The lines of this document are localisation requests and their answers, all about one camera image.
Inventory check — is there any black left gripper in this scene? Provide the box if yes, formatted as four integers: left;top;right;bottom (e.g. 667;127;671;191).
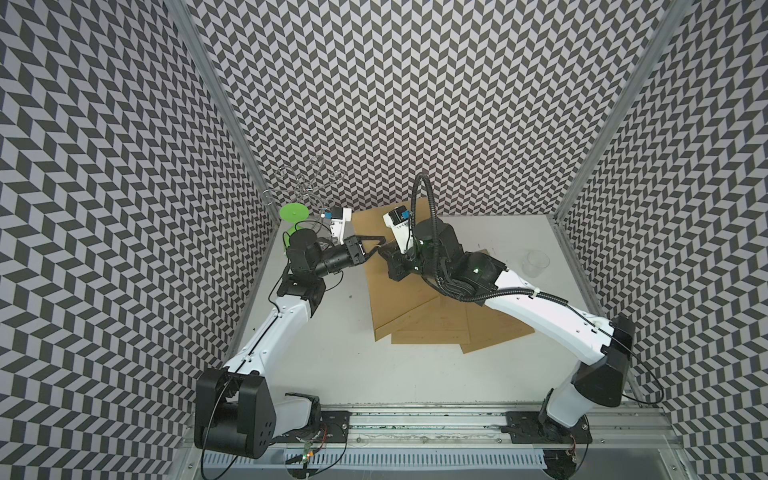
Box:
312;235;385;278

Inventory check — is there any brown file bag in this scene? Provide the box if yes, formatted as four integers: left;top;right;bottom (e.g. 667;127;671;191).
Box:
391;296;470;345
460;303;535;354
352;202;438;341

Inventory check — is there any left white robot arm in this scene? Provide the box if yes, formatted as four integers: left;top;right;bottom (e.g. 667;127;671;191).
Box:
194;229;375;459

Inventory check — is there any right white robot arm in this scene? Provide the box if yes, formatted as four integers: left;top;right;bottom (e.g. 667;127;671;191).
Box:
379;207;634;428

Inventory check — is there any green plastic goblet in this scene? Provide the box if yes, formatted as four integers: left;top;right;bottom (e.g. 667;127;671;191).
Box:
279;202;310;247

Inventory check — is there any clear plastic cup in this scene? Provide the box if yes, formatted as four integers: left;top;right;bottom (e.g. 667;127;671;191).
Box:
521;250;551;278

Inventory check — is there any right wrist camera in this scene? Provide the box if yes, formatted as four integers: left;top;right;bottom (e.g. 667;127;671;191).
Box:
383;205;413;254

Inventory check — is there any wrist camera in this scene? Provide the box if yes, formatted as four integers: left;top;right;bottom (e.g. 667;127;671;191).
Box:
383;205;413;254
322;207;352;244

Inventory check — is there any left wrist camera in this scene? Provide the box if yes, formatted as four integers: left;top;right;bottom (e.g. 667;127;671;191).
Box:
322;207;352;244

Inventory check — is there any metal wire cup rack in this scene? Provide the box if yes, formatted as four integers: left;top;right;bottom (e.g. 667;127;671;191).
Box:
260;163;339;210

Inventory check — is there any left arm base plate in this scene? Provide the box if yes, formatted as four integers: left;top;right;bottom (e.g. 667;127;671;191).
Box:
271;409;351;446

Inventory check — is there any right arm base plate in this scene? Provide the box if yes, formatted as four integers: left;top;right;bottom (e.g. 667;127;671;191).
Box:
501;411;593;446

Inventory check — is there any aluminium front rail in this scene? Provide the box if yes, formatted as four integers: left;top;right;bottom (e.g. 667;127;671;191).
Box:
185;405;679;450

